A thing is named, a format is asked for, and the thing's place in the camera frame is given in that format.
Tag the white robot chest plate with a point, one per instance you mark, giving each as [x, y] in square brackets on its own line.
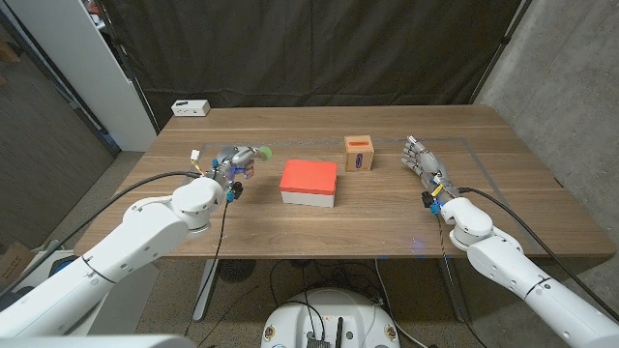
[97, 341]

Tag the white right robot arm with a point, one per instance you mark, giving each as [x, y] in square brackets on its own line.
[532, 285]

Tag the black curtain stand pole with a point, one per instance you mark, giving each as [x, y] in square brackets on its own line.
[128, 67]
[503, 41]

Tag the brown cardboard box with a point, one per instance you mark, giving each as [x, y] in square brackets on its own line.
[12, 266]

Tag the green round coin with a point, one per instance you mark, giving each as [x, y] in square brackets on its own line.
[265, 153]

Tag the white power outlet box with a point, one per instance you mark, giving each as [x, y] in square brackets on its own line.
[190, 107]

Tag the dark grey table leg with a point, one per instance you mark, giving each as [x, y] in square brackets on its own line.
[454, 295]

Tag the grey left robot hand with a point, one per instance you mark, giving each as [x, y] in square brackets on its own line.
[232, 162]

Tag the white cabinet panel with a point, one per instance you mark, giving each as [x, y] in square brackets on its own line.
[87, 63]

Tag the black fabric curtain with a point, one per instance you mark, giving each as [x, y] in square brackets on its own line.
[309, 53]

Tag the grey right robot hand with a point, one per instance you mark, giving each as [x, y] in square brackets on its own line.
[428, 166]

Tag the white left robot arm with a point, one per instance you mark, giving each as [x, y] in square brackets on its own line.
[135, 241]

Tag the red box with white base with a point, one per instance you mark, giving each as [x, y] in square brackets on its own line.
[309, 178]

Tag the white table leg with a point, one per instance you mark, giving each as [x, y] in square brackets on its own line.
[205, 290]

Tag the white robot torso base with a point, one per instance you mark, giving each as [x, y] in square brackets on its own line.
[333, 309]

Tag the wooden slotted cube box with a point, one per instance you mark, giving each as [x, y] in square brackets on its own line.
[359, 154]

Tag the round black floor fan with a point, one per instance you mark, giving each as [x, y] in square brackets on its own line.
[237, 270]

